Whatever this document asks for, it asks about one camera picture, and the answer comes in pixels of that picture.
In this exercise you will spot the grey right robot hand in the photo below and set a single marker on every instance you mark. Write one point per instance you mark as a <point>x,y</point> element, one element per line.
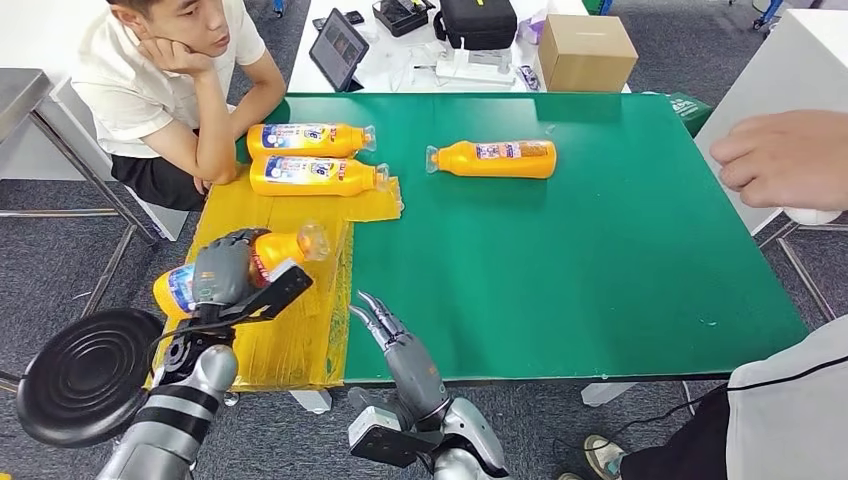
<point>417,378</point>

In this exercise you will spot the person's hand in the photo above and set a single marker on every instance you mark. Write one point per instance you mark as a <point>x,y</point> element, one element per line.
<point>788,159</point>

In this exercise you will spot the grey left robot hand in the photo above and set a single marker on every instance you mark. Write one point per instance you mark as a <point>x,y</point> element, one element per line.
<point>222,272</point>

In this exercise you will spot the orange detergent bottle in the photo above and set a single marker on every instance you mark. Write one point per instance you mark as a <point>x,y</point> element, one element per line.
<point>311,184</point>
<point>503,166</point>
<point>298,147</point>
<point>278,248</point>

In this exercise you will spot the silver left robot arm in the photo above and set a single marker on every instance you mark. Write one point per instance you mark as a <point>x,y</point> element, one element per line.
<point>172,411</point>

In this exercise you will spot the green bin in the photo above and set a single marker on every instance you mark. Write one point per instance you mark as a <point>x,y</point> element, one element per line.
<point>689,111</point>

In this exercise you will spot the yellow taped cardboard sheet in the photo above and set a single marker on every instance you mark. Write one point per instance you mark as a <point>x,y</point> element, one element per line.
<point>298,358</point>

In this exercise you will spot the black round stool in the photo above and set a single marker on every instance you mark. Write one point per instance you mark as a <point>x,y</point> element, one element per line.
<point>86,378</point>

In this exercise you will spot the seated person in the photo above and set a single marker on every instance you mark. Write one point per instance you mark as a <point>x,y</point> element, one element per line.
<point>132,93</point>

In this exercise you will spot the brown cardboard box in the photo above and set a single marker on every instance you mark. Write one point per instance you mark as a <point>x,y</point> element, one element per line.
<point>586,56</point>

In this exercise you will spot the black tablet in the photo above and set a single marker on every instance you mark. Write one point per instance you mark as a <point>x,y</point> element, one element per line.
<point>338,48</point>

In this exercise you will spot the standing person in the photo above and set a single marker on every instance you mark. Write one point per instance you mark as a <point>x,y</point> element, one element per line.
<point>795,424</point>

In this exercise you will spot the steel table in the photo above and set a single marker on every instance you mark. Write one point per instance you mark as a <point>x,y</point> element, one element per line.
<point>20,99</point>

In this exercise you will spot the small snack wrapper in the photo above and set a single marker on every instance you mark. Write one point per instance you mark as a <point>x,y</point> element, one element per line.
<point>529,77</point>

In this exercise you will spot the black phone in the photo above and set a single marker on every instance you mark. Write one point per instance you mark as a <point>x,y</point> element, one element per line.
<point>354,17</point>

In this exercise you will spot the purple packet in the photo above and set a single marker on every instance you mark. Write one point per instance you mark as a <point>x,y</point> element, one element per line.
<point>531,30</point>

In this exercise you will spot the white power strip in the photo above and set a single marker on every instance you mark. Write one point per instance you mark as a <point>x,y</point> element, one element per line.
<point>474,71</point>

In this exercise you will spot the black tray box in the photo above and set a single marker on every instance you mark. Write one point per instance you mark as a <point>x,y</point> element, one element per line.
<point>403,16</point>

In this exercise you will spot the black carry case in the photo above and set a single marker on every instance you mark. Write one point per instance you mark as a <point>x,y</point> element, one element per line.
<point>477,23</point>

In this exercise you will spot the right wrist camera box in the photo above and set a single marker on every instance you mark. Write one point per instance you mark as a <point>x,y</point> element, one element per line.
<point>384,440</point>

